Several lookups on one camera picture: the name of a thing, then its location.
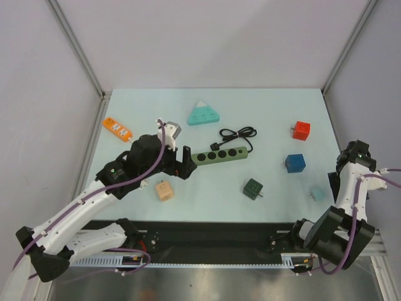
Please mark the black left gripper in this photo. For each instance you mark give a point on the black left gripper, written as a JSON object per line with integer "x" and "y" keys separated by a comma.
{"x": 183, "y": 169}

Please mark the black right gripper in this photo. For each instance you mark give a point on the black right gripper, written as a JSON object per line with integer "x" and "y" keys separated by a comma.
{"x": 334, "y": 185}

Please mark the light blue plug charger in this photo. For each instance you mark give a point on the light blue plug charger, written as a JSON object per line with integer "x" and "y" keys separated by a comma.
{"x": 317, "y": 194}

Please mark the blue cube socket adapter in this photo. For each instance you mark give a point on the blue cube socket adapter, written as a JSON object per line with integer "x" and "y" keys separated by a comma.
{"x": 295, "y": 163}

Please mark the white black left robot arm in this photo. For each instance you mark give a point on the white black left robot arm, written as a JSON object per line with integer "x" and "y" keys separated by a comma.
{"x": 56, "y": 244}

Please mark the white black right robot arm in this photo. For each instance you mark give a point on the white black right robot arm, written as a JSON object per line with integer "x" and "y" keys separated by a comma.
{"x": 342, "y": 232}

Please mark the beige cube socket adapter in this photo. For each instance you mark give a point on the beige cube socket adapter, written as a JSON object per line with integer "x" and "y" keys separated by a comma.
{"x": 164, "y": 191}

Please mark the green power strip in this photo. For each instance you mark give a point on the green power strip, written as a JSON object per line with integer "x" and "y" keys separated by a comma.
{"x": 220, "y": 156}

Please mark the teal mountain-shaped power strip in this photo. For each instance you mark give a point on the teal mountain-shaped power strip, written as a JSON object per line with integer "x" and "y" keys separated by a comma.
{"x": 202, "y": 114}

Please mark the red cube socket adapter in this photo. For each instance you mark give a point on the red cube socket adapter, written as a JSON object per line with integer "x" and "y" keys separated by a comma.
{"x": 301, "y": 130}

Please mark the orange power strip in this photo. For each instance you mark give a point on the orange power strip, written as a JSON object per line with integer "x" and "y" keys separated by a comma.
{"x": 117, "y": 129}

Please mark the dark green cube socket adapter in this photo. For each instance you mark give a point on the dark green cube socket adapter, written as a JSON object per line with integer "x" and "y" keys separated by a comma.
{"x": 252, "y": 189}

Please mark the white cable duct rail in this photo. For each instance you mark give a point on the white cable duct rail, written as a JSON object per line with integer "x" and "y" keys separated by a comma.
{"x": 239, "y": 260}

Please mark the left aluminium frame post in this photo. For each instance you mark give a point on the left aluminium frame post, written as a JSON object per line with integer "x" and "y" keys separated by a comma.
{"x": 75, "y": 45}

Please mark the aluminium frame post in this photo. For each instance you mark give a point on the aluminium frame post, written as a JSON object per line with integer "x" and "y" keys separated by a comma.
{"x": 350, "y": 43}
{"x": 75, "y": 45}

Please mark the right aluminium frame post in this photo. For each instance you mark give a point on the right aluminium frame post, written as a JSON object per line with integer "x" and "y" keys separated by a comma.
{"x": 350, "y": 43}

